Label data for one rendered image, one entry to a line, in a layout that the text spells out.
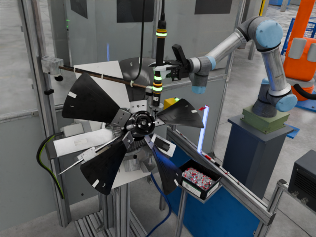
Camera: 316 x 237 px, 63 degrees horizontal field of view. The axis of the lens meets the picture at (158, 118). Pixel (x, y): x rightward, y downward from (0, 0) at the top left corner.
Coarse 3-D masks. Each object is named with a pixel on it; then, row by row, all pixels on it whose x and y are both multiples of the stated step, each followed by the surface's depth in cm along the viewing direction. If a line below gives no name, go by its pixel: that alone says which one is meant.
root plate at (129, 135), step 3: (129, 132) 120; (126, 135) 119; (129, 135) 122; (123, 138) 118; (126, 138) 120; (129, 138) 123; (132, 138) 125; (123, 141) 118; (126, 141) 121; (132, 141) 126; (126, 144) 123; (129, 144) 125; (126, 147) 124
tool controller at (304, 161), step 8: (312, 152) 104; (296, 160) 102; (304, 160) 101; (312, 160) 101; (296, 168) 102; (304, 168) 99; (312, 168) 98; (296, 176) 104; (304, 176) 100; (312, 176) 97; (296, 184) 106; (304, 184) 102; (312, 184) 98; (296, 192) 107; (304, 192) 104; (312, 192) 100; (304, 200) 104; (312, 200) 102; (312, 208) 105
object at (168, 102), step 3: (165, 99) 179; (168, 99) 179; (171, 99) 179; (174, 99) 179; (165, 102) 178; (168, 102) 175; (171, 102) 175; (174, 102) 176; (165, 105) 179; (168, 105) 175; (165, 108) 180
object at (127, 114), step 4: (120, 112) 121; (124, 112) 121; (128, 112) 122; (116, 116) 122; (120, 116) 122; (124, 116) 123; (128, 116) 123; (112, 120) 123; (116, 120) 123; (120, 120) 124; (124, 120) 124; (116, 124) 124; (120, 124) 125; (124, 124) 125
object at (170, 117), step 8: (176, 104) 144; (184, 104) 144; (160, 112) 137; (168, 112) 137; (176, 112) 138; (184, 112) 139; (168, 120) 131; (176, 120) 132; (184, 120) 134; (192, 120) 136; (200, 120) 138
